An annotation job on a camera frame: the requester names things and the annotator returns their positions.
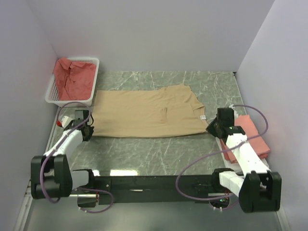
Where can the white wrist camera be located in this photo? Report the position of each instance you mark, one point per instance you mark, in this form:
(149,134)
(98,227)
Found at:
(64,122)
(236,114)

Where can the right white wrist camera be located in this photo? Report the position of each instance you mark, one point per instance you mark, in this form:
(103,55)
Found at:
(236,114)

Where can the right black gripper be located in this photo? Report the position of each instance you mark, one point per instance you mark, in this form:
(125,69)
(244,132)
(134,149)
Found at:
(210,128)

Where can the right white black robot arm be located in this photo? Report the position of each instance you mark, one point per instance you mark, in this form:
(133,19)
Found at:
(258,189)

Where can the black base beam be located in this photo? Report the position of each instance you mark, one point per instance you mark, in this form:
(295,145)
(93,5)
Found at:
(148,189)

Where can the beige t shirt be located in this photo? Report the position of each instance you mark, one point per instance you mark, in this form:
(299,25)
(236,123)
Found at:
(167,112)

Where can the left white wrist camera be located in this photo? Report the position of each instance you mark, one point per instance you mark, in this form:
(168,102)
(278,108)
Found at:
(64,122)

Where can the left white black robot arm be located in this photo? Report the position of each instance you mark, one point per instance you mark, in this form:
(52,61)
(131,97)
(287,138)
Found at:
(51,177)

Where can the folded pink t shirt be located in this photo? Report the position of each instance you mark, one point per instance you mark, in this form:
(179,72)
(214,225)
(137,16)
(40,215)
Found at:
(258,144)

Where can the crumpled pink t shirt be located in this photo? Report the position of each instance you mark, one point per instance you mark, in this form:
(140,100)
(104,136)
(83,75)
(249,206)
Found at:
(74,79)

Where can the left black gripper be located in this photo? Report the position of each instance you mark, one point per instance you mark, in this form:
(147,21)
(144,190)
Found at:
(91,131)

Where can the white plastic basket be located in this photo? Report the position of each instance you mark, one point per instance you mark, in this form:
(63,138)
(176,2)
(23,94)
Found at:
(52,92)

